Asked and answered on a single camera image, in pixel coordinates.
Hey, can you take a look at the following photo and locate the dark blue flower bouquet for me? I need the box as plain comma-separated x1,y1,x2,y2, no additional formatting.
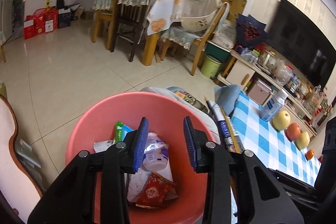
235,14,269,47

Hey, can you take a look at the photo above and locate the white printed sack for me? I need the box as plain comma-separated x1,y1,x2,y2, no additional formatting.
211,21,237,50

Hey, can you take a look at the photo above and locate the white barcode wrapper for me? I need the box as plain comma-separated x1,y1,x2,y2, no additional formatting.
93,140,116,153

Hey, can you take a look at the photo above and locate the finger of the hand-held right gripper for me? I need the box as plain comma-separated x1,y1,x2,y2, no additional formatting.
268,168,324,205

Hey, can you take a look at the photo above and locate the blue denim pillow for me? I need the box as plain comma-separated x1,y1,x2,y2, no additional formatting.
214,84,240,117

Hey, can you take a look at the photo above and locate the red gift box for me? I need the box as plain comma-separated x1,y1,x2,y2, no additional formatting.
24,15,36,40

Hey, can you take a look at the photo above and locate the black television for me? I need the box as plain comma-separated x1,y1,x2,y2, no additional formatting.
265,0,336,88

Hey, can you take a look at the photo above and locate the cream television cabinet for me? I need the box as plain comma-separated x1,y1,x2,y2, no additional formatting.
217,49,318,138

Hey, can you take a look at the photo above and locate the yellow pear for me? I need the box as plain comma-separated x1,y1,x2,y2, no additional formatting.
295,131,310,150

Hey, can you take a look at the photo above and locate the red gift bag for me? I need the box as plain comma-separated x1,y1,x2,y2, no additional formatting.
33,7,59,35

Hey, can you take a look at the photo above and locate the green snack packet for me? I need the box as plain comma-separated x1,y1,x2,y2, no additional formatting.
113,121,135,144

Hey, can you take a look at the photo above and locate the pink plastic bin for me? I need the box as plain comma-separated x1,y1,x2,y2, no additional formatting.
66,91,221,224

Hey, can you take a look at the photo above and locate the yellow-green apple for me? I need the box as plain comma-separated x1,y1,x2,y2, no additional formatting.
272,110,291,131

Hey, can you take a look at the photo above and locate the white blue plastic bottle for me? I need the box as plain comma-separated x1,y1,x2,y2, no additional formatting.
259,89,289,123

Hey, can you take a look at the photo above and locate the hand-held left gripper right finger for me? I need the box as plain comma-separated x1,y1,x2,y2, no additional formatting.
183,116,305,224

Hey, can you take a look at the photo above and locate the glass kettle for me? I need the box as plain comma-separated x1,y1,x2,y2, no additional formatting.
259,52,276,69

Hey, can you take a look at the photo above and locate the dark blue paper bag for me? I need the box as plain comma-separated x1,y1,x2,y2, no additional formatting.
58,7,74,29

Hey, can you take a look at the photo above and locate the wooden dining table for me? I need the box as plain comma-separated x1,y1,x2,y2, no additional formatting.
142,0,184,67

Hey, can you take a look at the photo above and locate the cartoon print cushion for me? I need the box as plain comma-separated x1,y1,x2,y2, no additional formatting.
167,86,209,113

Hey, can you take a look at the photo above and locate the grey metal bracket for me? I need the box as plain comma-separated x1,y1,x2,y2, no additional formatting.
14,139,41,168

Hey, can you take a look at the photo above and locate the white brown-edged furniture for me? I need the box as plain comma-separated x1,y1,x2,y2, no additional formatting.
0,94,49,198

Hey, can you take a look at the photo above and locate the long blue silver package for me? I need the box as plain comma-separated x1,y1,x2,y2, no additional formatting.
206,99,246,153

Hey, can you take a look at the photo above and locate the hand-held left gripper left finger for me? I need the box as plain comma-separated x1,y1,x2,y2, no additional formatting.
27,117,150,224

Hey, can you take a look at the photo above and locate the dried flower bunch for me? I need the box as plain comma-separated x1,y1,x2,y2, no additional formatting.
306,85,331,119

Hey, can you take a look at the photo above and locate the clear plastic bag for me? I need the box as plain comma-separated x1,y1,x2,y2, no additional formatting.
273,60,293,84

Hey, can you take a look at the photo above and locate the red snack packet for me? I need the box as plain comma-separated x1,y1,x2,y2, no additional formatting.
135,172,177,207

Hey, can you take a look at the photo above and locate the grey metal box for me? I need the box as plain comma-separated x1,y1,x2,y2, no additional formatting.
247,78,272,106

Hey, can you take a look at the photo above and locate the small yogurt bottle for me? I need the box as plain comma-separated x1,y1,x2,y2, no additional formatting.
142,132,170,172

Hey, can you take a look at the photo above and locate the dark green storage box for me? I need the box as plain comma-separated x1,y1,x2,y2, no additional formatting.
205,42,231,63

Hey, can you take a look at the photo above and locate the orange print tablecloth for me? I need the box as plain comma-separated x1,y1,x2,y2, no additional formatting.
146,0,184,37

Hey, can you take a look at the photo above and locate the light wooden chair lace cover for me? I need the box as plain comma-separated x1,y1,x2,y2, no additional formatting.
160,2,230,76

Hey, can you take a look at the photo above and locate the blue white checkered tablecloth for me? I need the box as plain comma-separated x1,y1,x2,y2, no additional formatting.
228,90,322,188

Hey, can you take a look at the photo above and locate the red apple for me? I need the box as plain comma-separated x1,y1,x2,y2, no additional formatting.
286,123,301,142

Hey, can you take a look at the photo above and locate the light green waste bin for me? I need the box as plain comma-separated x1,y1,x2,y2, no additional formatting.
200,55,223,79

